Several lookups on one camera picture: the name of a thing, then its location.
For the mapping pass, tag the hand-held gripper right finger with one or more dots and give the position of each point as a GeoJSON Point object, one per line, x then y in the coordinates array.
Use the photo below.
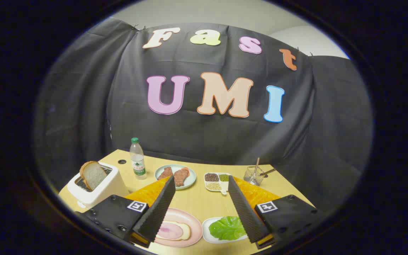
{"type": "Point", "coordinates": [248, 216]}

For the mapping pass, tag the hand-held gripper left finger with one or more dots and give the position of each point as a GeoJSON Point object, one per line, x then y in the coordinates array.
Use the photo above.
{"type": "Point", "coordinates": [158, 212]}

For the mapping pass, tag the green lettuce leaf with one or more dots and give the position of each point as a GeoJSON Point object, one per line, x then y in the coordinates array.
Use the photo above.
{"type": "Point", "coordinates": [227, 228]}

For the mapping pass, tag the plain bread slice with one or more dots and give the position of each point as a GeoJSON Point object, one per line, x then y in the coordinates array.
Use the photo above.
{"type": "Point", "coordinates": [92, 175]}

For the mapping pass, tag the pink ham slice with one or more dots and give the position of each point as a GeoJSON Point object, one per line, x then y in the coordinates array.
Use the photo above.
{"type": "Point", "coordinates": [170, 231]}

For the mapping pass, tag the pink plate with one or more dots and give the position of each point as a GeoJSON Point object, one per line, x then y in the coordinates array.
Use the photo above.
{"type": "Point", "coordinates": [190, 219]}

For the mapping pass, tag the white divided dish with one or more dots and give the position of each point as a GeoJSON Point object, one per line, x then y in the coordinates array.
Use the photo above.
{"type": "Point", "coordinates": [224, 185]}

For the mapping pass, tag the clear utensil holder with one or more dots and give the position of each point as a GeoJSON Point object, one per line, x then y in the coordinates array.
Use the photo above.
{"type": "Point", "coordinates": [253, 176]}

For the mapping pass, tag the brown meat piece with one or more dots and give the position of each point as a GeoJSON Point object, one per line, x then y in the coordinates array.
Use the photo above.
{"type": "Point", "coordinates": [181, 176]}
{"type": "Point", "coordinates": [165, 173]}

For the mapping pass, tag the small white plate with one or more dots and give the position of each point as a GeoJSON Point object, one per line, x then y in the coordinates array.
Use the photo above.
{"type": "Point", "coordinates": [205, 226]}

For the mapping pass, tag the green beans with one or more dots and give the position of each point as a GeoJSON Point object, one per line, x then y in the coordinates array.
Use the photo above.
{"type": "Point", "coordinates": [224, 177]}

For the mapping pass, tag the yellow beans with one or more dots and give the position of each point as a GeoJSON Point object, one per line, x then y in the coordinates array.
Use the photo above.
{"type": "Point", "coordinates": [213, 186]}

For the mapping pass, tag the pale blue plate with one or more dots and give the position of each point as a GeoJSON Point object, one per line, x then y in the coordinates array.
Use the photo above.
{"type": "Point", "coordinates": [192, 179]}

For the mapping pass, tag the dark wooden utensil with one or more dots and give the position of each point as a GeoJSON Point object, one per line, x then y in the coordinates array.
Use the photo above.
{"type": "Point", "coordinates": [269, 172]}

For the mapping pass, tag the light wooden stick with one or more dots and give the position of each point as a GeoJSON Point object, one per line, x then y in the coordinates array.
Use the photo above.
{"type": "Point", "coordinates": [257, 164]}

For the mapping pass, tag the dark red beans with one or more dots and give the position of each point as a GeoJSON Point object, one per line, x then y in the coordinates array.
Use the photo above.
{"type": "Point", "coordinates": [211, 177]}

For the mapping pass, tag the clear water bottle green cap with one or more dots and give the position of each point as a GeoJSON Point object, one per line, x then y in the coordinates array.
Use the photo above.
{"type": "Point", "coordinates": [137, 159]}

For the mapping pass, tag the white toaster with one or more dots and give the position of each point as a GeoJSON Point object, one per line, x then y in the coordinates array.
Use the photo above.
{"type": "Point", "coordinates": [105, 187]}

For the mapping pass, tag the black backdrop cloth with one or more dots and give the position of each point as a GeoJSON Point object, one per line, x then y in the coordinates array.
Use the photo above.
{"type": "Point", "coordinates": [225, 141]}

